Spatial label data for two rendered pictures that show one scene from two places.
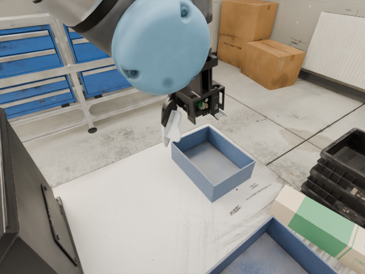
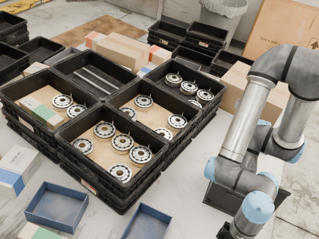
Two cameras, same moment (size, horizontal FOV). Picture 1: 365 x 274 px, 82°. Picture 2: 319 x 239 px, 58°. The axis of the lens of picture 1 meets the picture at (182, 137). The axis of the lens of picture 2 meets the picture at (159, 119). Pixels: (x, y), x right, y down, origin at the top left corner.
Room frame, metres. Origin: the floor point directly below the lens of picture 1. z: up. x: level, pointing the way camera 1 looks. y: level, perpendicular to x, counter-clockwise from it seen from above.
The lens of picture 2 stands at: (0.51, -0.51, 1.84)
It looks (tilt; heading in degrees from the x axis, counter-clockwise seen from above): 43 degrees down; 141
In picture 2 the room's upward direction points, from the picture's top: 11 degrees clockwise
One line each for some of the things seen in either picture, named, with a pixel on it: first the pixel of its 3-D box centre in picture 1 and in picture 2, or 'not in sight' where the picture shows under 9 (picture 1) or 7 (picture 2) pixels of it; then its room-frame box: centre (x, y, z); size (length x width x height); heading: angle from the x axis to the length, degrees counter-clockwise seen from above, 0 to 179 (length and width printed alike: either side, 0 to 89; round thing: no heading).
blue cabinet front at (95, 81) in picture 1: (122, 56); not in sight; (1.75, 0.49, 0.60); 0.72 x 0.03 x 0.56; 124
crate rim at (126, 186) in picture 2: not in sight; (112, 141); (-0.23, -0.14, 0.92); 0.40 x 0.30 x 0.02; 23
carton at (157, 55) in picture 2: not in sight; (157, 55); (-1.02, 0.59, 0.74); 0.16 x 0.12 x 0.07; 28
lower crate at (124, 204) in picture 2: not in sight; (111, 163); (-0.23, -0.14, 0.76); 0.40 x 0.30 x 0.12; 23
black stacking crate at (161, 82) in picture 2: not in sight; (183, 90); (-0.47, 0.41, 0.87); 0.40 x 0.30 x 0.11; 23
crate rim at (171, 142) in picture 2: not in sight; (154, 108); (-0.35, 0.13, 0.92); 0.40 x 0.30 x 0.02; 23
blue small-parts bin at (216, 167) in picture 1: (209, 159); not in sight; (0.44, -0.08, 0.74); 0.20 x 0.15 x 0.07; 35
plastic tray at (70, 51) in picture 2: not in sight; (70, 62); (-1.15, -0.03, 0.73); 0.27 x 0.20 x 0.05; 121
